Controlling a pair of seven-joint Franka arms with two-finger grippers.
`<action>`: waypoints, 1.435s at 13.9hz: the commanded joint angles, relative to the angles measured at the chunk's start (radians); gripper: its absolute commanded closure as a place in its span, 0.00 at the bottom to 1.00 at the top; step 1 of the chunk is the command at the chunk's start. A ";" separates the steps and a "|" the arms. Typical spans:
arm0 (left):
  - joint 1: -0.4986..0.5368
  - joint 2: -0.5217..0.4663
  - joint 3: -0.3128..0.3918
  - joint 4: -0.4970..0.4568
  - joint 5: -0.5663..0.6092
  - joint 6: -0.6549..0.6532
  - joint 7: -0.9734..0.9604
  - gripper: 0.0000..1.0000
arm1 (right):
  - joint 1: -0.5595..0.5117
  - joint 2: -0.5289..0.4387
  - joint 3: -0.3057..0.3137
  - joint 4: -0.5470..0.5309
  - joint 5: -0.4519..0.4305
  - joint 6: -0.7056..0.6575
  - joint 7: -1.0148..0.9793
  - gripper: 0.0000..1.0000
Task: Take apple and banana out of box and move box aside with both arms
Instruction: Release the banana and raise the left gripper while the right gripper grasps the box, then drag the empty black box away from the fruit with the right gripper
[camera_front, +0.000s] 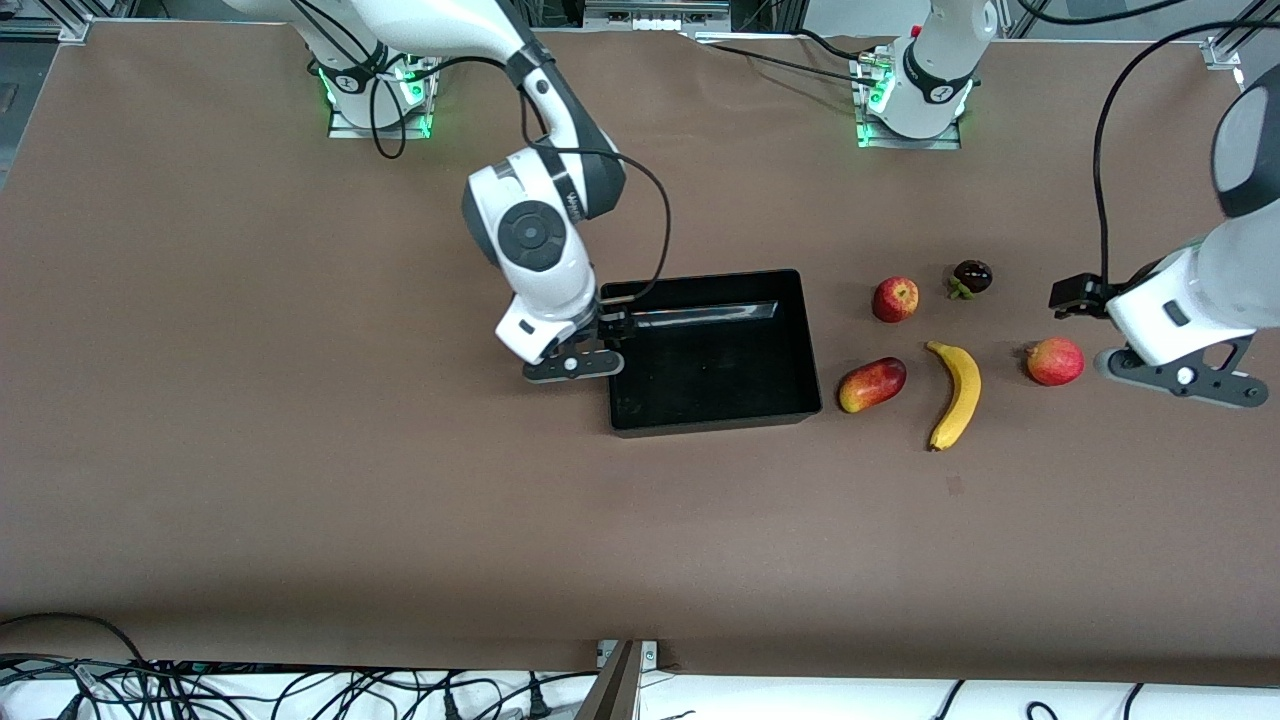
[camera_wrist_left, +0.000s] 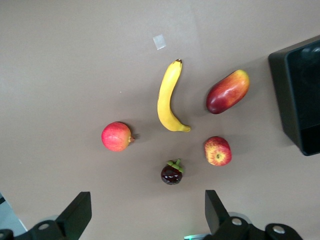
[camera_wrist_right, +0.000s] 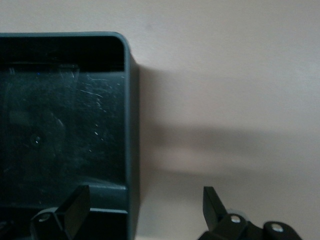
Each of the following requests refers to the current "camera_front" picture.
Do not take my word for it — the black plastic tray box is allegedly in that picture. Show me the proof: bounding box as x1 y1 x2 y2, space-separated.
598 268 824 438

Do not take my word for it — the yellow banana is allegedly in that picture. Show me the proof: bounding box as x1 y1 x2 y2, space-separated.
925 340 983 453

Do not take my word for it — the small red apple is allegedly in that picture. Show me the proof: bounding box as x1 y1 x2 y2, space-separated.
872 277 921 324

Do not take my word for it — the red pomegranate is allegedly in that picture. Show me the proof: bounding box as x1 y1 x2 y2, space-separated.
1024 337 1086 387

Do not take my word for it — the dark purple mangosteen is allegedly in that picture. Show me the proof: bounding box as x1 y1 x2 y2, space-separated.
947 259 994 301

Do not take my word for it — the red yellow mango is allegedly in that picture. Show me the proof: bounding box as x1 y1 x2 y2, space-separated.
838 357 908 414

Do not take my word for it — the white power strip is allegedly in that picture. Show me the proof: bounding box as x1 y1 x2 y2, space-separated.
583 0 733 33

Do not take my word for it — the brown table cover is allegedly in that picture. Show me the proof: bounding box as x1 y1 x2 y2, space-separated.
0 20 1280 687

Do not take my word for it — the black right arm loop cable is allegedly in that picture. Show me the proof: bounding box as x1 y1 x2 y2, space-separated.
290 0 408 160

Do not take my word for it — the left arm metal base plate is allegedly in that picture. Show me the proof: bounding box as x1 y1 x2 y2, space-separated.
855 50 963 151

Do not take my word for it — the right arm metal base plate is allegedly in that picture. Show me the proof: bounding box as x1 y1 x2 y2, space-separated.
328 45 434 139

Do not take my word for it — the long black table cable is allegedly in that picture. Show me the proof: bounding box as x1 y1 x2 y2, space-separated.
690 38 876 89

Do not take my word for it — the short black table cable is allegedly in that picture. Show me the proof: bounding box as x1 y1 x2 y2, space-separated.
795 28 866 63

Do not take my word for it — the grey metal post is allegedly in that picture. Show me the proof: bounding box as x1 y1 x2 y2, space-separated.
575 640 643 720

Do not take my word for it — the large looping black cable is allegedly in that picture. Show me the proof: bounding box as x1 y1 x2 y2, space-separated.
0 612 151 666

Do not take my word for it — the aluminium frame profile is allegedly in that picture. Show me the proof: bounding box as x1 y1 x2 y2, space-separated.
0 15 93 43

